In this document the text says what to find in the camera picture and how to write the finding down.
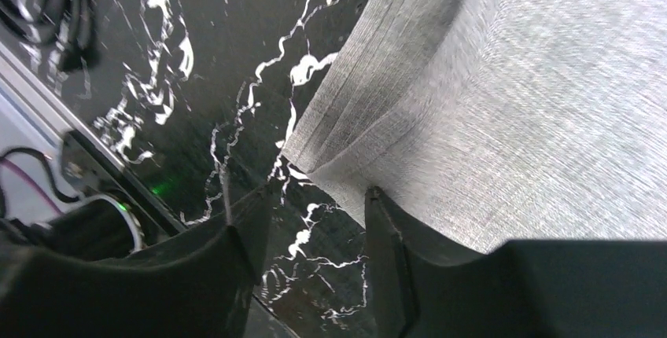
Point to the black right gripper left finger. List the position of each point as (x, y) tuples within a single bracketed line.
[(198, 283)]

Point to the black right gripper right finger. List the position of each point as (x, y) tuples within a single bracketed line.
[(426, 285)]

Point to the grey cloth napkin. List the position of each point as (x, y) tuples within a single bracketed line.
[(496, 119)]

